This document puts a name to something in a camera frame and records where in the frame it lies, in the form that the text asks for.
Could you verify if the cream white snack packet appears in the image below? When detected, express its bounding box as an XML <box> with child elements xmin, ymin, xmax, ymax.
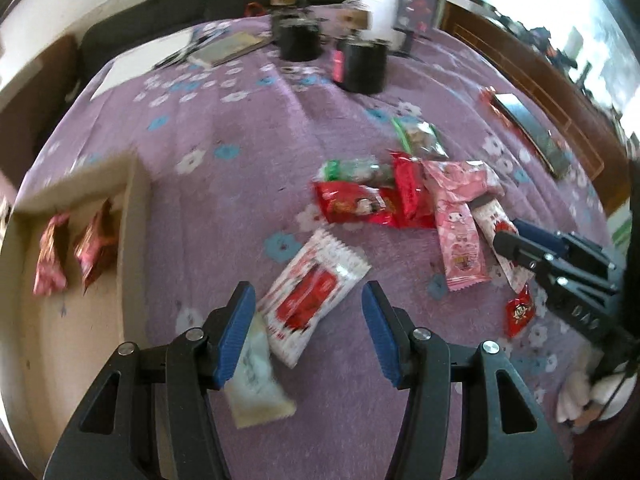
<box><xmin>224</xmin><ymin>313</ymin><xmax>296</xmax><ymax>429</ymax></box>

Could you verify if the pink cartoon snack packet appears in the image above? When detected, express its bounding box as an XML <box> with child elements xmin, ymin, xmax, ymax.
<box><xmin>422</xmin><ymin>160</ymin><xmax>503</xmax><ymax>292</ymax></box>

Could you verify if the green clear snack packet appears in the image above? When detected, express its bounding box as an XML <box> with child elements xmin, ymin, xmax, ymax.
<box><xmin>392</xmin><ymin>117</ymin><xmax>449</xmax><ymax>160</ymax></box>

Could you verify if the green twisted candy packet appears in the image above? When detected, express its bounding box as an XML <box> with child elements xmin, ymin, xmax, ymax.
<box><xmin>318</xmin><ymin>157</ymin><xmax>394</xmax><ymax>186</ymax></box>

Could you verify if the white red snack packet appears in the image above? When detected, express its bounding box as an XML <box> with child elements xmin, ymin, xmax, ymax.
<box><xmin>257</xmin><ymin>229</ymin><xmax>371</xmax><ymax>368</ymax></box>

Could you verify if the dark red gold-lettered snack packet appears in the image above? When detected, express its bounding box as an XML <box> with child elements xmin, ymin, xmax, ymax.
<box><xmin>74</xmin><ymin>198</ymin><xmax>119</xmax><ymax>292</ymax></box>

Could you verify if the red cartoon snack packet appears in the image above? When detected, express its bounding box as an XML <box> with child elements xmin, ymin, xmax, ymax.
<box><xmin>312</xmin><ymin>181</ymin><xmax>401</xmax><ymax>228</ymax></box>

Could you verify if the small red candy packet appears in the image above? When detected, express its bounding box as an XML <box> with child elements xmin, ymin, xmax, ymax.
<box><xmin>506</xmin><ymin>285</ymin><xmax>536</xmax><ymax>338</ymax></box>

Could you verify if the black smartphone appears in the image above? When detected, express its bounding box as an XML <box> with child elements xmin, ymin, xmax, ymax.
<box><xmin>491</xmin><ymin>93</ymin><xmax>570</xmax><ymax>179</ymax></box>

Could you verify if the wooden headboard cabinet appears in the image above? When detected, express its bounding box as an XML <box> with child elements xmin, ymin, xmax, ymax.
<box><xmin>440</xmin><ymin>0</ymin><xmax>630</xmax><ymax>216</ymax></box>

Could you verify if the shallow cardboard box tray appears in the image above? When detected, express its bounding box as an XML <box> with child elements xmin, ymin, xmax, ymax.
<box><xmin>1</xmin><ymin>153</ymin><xmax>151</xmax><ymax>477</ymax></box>

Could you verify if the black jar near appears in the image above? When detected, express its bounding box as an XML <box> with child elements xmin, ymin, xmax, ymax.
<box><xmin>332</xmin><ymin>36</ymin><xmax>387</xmax><ymax>96</ymax></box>

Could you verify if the black jar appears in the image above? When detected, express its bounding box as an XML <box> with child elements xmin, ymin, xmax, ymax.
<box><xmin>278</xmin><ymin>18</ymin><xmax>322</xmax><ymax>62</ymax></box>
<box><xmin>332</xmin><ymin>36</ymin><xmax>387</xmax><ymax>96</ymax></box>

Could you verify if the purple floral tablecloth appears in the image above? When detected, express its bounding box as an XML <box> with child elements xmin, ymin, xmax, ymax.
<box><xmin>18</xmin><ymin>32</ymin><xmax>611</xmax><ymax>479</ymax></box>

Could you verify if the white cup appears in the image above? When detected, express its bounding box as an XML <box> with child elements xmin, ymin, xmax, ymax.
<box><xmin>358</xmin><ymin>0</ymin><xmax>405</xmax><ymax>51</ymax></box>

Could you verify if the black jar far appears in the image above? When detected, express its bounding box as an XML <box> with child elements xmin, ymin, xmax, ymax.
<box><xmin>278</xmin><ymin>18</ymin><xmax>322</xmax><ymax>62</ymax></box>

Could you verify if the brown pink armchair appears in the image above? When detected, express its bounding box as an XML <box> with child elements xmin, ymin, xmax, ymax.
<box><xmin>1</xmin><ymin>35</ymin><xmax>78</xmax><ymax>188</ymax></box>

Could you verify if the white paper sheet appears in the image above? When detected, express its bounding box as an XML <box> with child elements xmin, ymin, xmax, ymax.
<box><xmin>91</xmin><ymin>27</ymin><xmax>193</xmax><ymax>100</ymax></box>

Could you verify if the grey notebook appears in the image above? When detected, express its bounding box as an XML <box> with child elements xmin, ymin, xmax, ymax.
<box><xmin>186</xmin><ymin>32</ymin><xmax>271</xmax><ymax>68</ymax></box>

